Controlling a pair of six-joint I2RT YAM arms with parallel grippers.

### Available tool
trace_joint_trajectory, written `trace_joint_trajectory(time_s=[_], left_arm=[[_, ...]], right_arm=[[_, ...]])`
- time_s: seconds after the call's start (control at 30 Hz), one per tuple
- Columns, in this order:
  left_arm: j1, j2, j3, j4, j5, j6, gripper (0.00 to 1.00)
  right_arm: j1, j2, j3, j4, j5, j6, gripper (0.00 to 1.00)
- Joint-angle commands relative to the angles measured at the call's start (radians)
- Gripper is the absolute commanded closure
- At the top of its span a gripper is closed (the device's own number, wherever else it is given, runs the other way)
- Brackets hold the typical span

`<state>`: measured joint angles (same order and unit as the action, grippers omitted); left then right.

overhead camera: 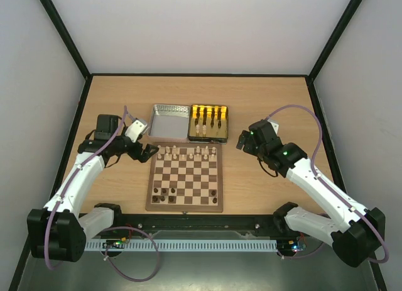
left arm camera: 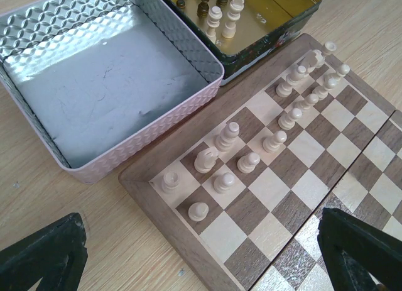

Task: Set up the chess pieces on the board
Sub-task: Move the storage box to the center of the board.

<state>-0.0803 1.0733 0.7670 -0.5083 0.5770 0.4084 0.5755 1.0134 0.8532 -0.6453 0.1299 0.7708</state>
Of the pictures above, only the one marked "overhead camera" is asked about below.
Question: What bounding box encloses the silver tin lid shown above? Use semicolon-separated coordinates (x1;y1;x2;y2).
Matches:
148;104;190;142

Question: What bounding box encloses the gold tin with pieces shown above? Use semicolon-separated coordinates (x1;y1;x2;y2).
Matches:
187;104;229;144

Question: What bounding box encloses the wooden chess board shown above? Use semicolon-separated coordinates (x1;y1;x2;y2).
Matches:
145;142;224;213

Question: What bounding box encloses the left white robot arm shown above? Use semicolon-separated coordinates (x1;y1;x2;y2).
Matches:
27;114;158;262

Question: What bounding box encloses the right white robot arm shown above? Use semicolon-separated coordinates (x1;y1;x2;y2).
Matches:
236;120;386;267

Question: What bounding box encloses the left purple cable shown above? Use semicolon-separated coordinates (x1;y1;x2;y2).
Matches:
45;105;161;282

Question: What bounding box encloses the purple cable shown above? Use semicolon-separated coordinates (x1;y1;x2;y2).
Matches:
263;104;390;264
45;105;161;282

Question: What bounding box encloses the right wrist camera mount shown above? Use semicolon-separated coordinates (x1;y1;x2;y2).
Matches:
267;119;279;133

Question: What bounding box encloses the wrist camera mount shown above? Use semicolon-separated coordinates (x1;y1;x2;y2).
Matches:
267;119;279;133
124;118;148;143

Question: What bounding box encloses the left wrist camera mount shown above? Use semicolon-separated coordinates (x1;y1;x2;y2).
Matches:
124;118;148;143

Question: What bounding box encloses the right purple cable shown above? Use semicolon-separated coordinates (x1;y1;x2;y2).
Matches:
263;104;390;264

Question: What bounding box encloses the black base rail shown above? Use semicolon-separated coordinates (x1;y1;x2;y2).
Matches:
78;212;315;238

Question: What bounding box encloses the white slotted cable duct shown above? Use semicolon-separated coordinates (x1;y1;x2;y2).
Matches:
85;239;277;252

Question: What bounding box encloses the black enclosure frame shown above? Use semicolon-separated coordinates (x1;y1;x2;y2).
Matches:
6;0;389;291

